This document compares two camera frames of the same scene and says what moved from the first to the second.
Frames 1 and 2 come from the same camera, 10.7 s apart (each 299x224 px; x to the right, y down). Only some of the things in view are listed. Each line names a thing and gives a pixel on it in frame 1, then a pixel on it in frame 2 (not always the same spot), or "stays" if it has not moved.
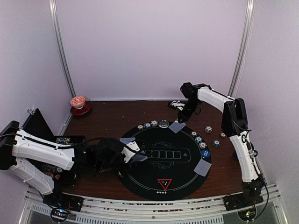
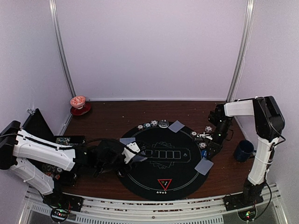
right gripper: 186,116 to 213,145
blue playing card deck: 138,157 stays
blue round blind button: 205,153 stays
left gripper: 125,171 stays
